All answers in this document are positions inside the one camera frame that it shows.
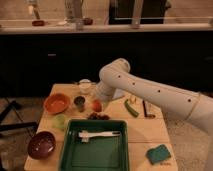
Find green plastic tray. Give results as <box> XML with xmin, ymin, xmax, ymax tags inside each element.
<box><xmin>58</xmin><ymin>119</ymin><xmax>130</xmax><ymax>171</ymax></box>

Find orange bowl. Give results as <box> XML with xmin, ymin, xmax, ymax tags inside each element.
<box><xmin>43</xmin><ymin>93</ymin><xmax>70</xmax><ymax>115</ymax></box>

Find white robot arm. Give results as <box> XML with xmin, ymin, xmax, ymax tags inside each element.
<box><xmin>94</xmin><ymin>58</ymin><xmax>213</xmax><ymax>171</ymax></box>

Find small metal cup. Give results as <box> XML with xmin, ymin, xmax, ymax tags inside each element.
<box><xmin>74</xmin><ymin>96</ymin><xmax>85</xmax><ymax>112</ymax></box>

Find clear glass jar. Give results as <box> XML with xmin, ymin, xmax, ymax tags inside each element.
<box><xmin>79</xmin><ymin>79</ymin><xmax>92</xmax><ymax>94</ymax></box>

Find small red bowl on counter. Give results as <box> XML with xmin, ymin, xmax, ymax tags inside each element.
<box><xmin>32</xmin><ymin>20</ymin><xmax>45</xmax><ymax>26</ymax></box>

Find grey blue cloth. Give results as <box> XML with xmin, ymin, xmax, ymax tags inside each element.
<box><xmin>113</xmin><ymin>89</ymin><xmax>125</xmax><ymax>100</ymax></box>

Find orange-red apple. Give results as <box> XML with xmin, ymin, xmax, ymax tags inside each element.
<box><xmin>92</xmin><ymin>100</ymin><xmax>102</xmax><ymax>112</ymax></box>

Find green cucumber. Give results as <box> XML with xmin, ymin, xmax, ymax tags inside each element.
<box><xmin>124</xmin><ymin>99</ymin><xmax>139</xmax><ymax>117</ymax></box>

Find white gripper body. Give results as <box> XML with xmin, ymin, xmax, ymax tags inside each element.
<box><xmin>94</xmin><ymin>81</ymin><xmax>115</xmax><ymax>102</ymax></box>

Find light green cup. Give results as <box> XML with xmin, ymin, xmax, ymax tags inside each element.
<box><xmin>53</xmin><ymin>114</ymin><xmax>67</xmax><ymax>131</ymax></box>

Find teal sponge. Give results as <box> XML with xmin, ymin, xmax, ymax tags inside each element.
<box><xmin>146</xmin><ymin>144</ymin><xmax>171</xmax><ymax>165</ymax></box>

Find black chair base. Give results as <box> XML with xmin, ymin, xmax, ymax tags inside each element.
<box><xmin>0</xmin><ymin>100</ymin><xmax>38</xmax><ymax>137</ymax></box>

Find bunch of dark grapes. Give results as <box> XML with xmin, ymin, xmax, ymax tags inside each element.
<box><xmin>87</xmin><ymin>113</ymin><xmax>110</xmax><ymax>120</ymax></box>

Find dark purple bowl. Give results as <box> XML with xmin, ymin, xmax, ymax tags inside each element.
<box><xmin>28</xmin><ymin>131</ymin><xmax>56</xmax><ymax>160</ymax></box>

